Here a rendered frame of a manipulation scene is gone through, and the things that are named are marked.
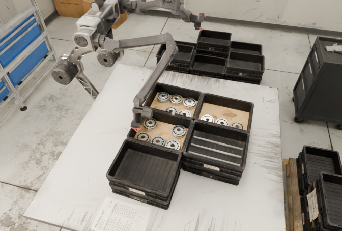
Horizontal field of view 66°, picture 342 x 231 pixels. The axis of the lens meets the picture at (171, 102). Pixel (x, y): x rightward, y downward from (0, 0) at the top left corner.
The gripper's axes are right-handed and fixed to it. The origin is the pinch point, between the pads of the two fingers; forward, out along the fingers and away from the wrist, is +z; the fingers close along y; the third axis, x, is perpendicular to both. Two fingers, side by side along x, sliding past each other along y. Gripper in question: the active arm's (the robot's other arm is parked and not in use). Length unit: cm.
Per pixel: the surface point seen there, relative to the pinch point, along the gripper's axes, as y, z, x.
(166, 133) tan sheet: 9.9, 12.9, -16.2
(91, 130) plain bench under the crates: 1, 28, 45
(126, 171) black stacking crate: -27.3, 11.6, -2.6
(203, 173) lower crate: -8, 19, -50
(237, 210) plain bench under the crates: -24, 22, -77
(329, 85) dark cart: 130, 34, -142
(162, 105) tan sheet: 35.4, 14.7, -3.8
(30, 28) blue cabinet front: 107, 34, 189
